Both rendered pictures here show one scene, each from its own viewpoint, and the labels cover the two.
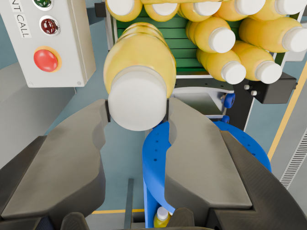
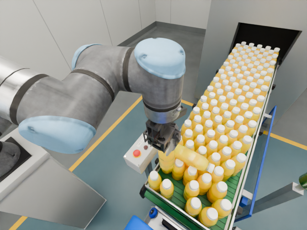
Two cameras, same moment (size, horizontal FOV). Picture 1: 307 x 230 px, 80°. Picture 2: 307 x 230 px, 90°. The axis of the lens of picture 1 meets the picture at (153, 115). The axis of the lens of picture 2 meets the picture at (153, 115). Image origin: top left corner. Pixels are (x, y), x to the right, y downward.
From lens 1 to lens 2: 0.51 m
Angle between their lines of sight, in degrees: 68
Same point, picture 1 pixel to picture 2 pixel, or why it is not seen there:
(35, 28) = (141, 146)
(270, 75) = (212, 213)
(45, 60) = (137, 152)
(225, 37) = (195, 183)
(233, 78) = (194, 203)
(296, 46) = (224, 205)
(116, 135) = not seen: outside the picture
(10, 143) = (49, 197)
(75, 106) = not seen: outside the picture
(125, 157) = not seen: outside the picture
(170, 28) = (177, 187)
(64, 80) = (134, 161)
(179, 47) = (177, 198)
